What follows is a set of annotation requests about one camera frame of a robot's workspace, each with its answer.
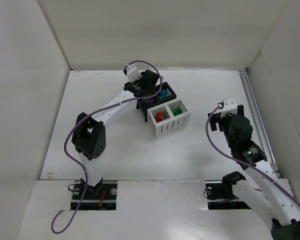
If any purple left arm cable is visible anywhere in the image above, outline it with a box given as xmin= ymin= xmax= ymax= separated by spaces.
xmin=51 ymin=59 xmax=164 ymax=235

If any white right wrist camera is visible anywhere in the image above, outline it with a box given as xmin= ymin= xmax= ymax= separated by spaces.
xmin=220 ymin=97 xmax=238 ymax=119

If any aluminium rail right edge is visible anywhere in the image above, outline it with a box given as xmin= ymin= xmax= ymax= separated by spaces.
xmin=239 ymin=70 xmax=281 ymax=178

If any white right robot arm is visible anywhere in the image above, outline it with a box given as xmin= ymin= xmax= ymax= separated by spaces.
xmin=205 ymin=100 xmax=300 ymax=240

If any black two-slot container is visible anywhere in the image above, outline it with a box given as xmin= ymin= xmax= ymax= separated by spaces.
xmin=136 ymin=82 xmax=177 ymax=122

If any white two-slot container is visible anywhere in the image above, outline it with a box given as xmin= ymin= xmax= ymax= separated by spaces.
xmin=147 ymin=99 xmax=191 ymax=138

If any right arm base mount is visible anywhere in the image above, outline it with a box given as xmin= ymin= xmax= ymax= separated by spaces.
xmin=204 ymin=180 xmax=251 ymax=210

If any teal lego brick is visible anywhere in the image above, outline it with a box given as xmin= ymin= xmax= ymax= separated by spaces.
xmin=158 ymin=90 xmax=168 ymax=99

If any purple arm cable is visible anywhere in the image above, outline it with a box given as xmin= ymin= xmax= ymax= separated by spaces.
xmin=51 ymin=59 xmax=164 ymax=235
xmin=205 ymin=104 xmax=300 ymax=218

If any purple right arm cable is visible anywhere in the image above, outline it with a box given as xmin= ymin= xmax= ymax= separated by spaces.
xmin=205 ymin=104 xmax=300 ymax=218

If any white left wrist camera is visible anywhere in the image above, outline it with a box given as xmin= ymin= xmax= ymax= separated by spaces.
xmin=123 ymin=64 xmax=142 ymax=83

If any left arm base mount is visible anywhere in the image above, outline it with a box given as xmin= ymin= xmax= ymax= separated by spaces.
xmin=68 ymin=179 xmax=118 ymax=211

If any green rounded lego block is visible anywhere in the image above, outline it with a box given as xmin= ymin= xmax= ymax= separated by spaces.
xmin=171 ymin=107 xmax=183 ymax=116

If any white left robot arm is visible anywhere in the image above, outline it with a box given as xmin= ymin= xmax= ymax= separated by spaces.
xmin=71 ymin=64 xmax=163 ymax=195

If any red lego block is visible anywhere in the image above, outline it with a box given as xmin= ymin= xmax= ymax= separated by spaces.
xmin=156 ymin=112 xmax=165 ymax=123

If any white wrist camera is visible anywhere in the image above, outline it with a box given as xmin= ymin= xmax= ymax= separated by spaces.
xmin=220 ymin=97 xmax=238 ymax=119
xmin=123 ymin=64 xmax=142 ymax=83

